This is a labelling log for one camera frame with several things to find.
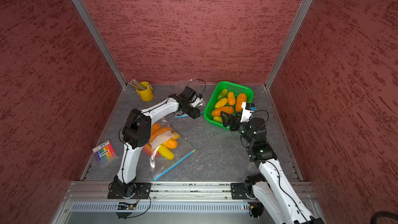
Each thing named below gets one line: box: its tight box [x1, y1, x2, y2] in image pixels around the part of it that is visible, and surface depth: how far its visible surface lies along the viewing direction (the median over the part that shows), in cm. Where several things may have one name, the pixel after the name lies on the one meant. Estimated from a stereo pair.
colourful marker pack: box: [92, 138, 116, 163], surface depth 87 cm
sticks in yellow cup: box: [129, 78, 146, 91], surface depth 102 cm
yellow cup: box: [135, 81, 155, 102], surface depth 109 cm
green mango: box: [217, 88, 229, 100], surface depth 112 cm
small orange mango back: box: [227, 91, 236, 106], surface depth 109 cm
